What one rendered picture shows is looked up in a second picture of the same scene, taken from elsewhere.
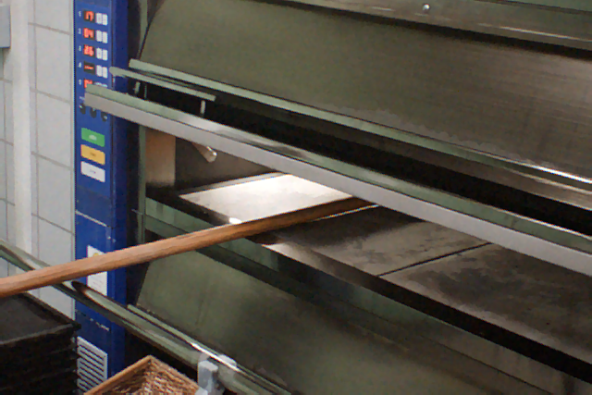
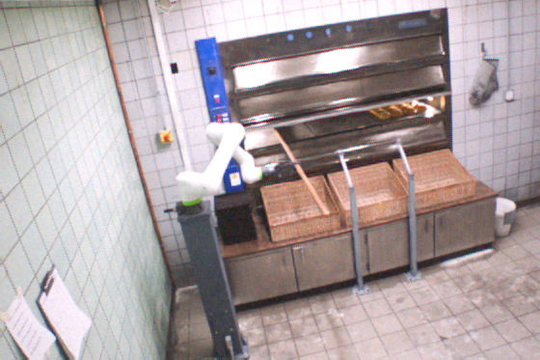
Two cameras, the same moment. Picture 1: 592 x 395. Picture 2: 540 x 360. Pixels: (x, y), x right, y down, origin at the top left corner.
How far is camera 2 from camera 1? 304 cm
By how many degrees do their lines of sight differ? 50
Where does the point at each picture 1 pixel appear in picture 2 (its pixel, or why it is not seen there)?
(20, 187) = not seen: hidden behind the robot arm
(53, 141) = (201, 156)
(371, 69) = (312, 96)
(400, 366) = (330, 148)
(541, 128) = (352, 92)
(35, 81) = (189, 144)
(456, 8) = (330, 78)
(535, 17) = (345, 75)
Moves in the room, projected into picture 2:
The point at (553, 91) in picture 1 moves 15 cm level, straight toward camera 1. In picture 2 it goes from (350, 86) to (365, 87)
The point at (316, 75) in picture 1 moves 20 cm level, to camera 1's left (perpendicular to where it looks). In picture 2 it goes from (299, 101) to (285, 109)
